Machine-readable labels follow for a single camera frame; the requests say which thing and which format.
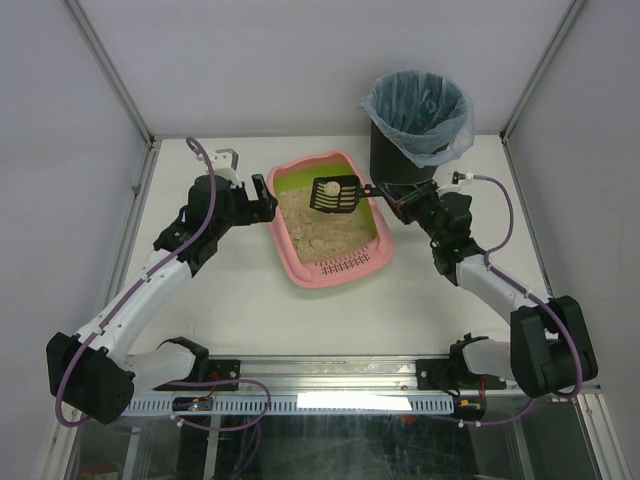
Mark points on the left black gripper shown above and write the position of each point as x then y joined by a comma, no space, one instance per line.
252,208

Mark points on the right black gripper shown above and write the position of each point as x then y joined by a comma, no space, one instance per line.
409,204

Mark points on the black litter scoop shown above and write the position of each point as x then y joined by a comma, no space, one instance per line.
352,191

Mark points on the scooped litter clump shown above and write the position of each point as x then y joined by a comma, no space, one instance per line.
331,188

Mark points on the pink green litter box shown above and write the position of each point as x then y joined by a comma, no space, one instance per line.
344,268

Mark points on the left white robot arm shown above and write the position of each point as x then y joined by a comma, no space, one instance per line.
93,370

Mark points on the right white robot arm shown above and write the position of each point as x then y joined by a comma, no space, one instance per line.
549,349

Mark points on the beige cat litter pellets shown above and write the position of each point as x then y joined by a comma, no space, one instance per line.
320,236

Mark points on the black trash bin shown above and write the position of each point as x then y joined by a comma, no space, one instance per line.
388,165

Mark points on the blue plastic bin liner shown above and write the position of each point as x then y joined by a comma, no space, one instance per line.
428,117

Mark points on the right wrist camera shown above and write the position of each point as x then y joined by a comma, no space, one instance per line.
458,180

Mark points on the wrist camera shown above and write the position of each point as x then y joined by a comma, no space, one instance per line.
458,180
224,164

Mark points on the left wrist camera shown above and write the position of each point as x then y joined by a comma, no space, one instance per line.
224,164

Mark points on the aluminium mounting rail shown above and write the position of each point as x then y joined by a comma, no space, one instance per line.
286,374

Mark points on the white slotted cable duct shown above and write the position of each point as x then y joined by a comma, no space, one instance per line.
304,403

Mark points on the right aluminium frame post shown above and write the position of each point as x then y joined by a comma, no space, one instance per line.
561,33

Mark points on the aluminium frame post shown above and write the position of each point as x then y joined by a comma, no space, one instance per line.
561,33
95,45

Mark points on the left aluminium frame post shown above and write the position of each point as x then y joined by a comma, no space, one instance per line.
95,45

